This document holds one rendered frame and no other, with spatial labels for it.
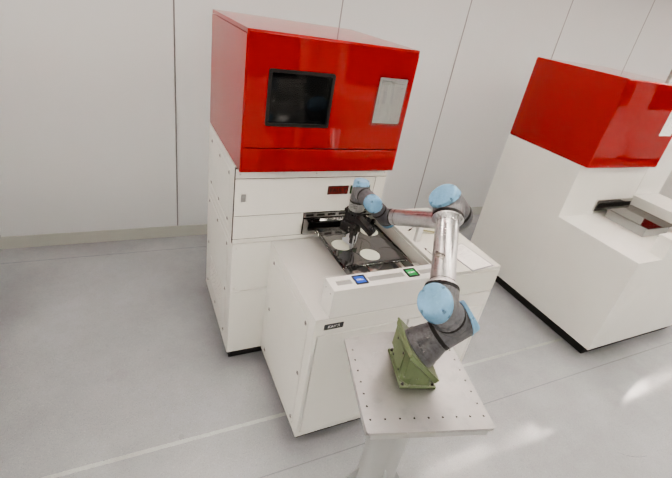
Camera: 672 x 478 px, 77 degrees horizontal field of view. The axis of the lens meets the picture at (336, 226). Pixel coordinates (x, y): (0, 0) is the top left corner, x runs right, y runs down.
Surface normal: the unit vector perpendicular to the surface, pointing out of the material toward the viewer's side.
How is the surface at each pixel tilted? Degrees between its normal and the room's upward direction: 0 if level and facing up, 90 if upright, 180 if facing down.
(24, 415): 0
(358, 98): 90
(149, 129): 90
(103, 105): 90
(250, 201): 90
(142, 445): 0
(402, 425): 0
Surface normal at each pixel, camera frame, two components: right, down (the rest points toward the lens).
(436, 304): -0.59, -0.41
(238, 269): 0.40, 0.49
